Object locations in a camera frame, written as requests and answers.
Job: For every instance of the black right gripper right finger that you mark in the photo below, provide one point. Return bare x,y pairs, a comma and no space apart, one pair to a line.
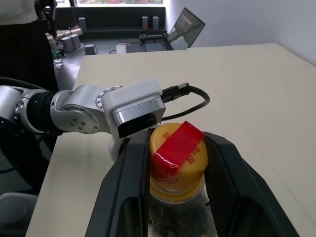
237,187

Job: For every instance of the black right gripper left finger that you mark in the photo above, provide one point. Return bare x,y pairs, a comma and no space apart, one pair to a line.
123,187

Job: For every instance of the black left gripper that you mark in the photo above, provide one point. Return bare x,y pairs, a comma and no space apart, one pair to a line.
126,146

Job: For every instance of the plastic bottle with dark liquid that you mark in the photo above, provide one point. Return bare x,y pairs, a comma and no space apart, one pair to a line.
177,177

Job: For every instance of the small white box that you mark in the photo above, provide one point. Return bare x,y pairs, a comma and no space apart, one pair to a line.
121,48

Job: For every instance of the small dark grey box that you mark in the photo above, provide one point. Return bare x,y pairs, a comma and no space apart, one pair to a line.
89,49

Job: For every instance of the black desktop device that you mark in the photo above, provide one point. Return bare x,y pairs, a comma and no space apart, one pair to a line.
153,38

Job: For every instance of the grey robot body shell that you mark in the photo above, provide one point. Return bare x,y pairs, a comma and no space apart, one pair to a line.
14,214

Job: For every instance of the small grey upright canister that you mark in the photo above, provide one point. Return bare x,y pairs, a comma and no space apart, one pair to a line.
82,24
145,22
155,22

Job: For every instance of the long black desk shelf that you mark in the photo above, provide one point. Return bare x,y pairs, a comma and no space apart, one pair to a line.
116,19

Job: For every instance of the rolled brown paper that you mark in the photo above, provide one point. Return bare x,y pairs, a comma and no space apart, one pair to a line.
70,31

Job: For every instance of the open black laptop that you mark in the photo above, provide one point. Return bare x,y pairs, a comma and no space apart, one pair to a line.
185,29

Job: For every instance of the person in white top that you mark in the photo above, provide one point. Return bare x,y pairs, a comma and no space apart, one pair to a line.
22,54

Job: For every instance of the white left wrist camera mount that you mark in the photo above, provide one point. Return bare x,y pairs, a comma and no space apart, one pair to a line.
135,92

